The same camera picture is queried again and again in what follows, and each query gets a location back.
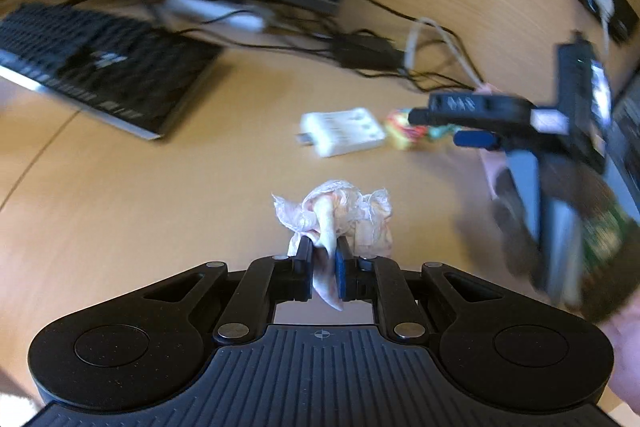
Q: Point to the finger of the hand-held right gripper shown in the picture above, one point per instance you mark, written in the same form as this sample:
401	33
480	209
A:
475	138
470	107

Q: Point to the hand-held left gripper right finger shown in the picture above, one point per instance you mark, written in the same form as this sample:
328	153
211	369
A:
341	267

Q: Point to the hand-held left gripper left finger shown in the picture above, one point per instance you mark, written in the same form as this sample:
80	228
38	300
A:
302	257

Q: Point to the colourful toy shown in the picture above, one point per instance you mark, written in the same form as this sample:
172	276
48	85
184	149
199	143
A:
400	129

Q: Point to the black power adapter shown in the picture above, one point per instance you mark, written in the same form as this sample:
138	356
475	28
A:
365	52

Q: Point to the white battery charger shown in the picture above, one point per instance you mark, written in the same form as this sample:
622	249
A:
345	132

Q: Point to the white power strip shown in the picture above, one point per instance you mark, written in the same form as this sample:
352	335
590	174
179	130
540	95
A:
215	9

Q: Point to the black keyboard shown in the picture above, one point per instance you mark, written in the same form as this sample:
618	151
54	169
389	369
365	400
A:
100	57

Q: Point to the white fuzzy cloth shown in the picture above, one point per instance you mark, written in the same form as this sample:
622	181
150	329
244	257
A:
15	404

